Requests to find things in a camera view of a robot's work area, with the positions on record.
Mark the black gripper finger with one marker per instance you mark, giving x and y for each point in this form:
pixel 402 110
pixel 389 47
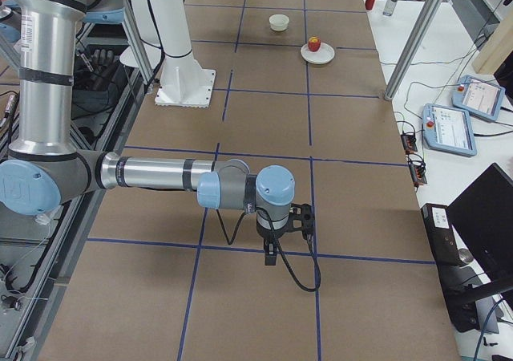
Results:
pixel 273 253
pixel 268 248

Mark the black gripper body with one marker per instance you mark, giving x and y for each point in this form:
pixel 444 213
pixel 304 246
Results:
pixel 268 233

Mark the red yellow apple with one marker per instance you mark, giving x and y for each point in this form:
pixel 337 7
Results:
pixel 313 44

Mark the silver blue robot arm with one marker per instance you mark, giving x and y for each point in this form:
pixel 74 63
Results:
pixel 43 169

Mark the white plate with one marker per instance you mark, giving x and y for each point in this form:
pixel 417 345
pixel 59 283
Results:
pixel 323 55

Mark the white bowl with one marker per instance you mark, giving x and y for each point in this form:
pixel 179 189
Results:
pixel 279 22

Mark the lower black orange connector block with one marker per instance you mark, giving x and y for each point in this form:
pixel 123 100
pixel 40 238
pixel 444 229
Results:
pixel 417 167

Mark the black orange connector block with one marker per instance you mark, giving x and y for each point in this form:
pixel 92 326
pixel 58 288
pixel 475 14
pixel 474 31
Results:
pixel 408 138
pixel 417 167

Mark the upper black orange connector block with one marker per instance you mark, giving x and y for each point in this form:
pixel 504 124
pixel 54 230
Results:
pixel 408 138

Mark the black desktop box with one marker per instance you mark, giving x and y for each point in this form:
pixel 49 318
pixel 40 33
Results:
pixel 455 274

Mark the near blue teach pendant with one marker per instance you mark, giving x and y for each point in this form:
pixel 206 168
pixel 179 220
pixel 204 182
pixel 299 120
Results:
pixel 448 129

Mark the blue teach pendant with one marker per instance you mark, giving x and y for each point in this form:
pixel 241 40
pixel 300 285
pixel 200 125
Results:
pixel 448 129
pixel 480 98

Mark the black monitor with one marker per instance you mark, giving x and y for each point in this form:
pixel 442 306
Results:
pixel 482 217

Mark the far blue teach pendant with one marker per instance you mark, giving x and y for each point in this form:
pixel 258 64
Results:
pixel 480 98

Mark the wooden board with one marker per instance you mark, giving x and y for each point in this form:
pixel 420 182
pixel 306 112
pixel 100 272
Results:
pixel 496 50

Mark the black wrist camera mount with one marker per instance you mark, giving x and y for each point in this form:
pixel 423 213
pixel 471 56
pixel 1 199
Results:
pixel 302 219

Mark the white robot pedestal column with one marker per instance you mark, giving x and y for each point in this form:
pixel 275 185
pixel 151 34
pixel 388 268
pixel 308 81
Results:
pixel 183 82

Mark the aluminium frame post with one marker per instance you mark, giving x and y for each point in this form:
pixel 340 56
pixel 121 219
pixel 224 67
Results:
pixel 421 26

